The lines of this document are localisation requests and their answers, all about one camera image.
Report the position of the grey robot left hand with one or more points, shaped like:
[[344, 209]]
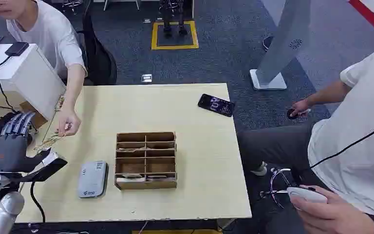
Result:
[[9, 155]]

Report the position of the person's left hand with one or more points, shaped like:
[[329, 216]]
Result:
[[69, 122], [332, 216]]

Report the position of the person's right hand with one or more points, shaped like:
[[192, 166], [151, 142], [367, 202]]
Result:
[[300, 106]]

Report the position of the black round handheld device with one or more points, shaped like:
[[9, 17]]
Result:
[[291, 113]]

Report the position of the white handheld controller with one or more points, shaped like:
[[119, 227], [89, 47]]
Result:
[[306, 194]]

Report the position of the brown cardboard piece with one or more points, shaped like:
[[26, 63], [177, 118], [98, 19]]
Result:
[[38, 119]]

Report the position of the chrome chair base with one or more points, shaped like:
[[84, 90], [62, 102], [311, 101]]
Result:
[[279, 189]]

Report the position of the white desk shelf box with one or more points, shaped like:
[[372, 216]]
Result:
[[29, 77]]

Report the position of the grey flat card reader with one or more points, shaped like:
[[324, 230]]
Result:
[[92, 179]]

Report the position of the white pillar stand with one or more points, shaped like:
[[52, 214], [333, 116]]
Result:
[[280, 48]]

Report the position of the card in wooden box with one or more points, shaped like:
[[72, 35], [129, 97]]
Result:
[[132, 176], [129, 150]]

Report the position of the person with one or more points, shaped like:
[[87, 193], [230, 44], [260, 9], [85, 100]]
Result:
[[45, 29], [354, 145]]

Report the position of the black office chair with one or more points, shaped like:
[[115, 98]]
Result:
[[101, 61]]

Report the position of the dark shoe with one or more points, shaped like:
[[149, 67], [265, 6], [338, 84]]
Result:
[[267, 43]]

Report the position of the black smartphone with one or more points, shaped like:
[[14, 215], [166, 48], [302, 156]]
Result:
[[216, 105]]

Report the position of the metal floor socket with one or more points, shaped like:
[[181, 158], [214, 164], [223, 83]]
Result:
[[146, 78]]

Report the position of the black power bank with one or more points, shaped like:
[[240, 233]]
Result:
[[16, 48]]

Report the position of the wooden compartment card box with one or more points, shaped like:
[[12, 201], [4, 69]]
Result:
[[145, 184]]

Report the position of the black robot legs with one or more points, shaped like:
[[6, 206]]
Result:
[[174, 16]]

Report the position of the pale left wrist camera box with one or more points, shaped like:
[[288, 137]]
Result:
[[50, 166]]

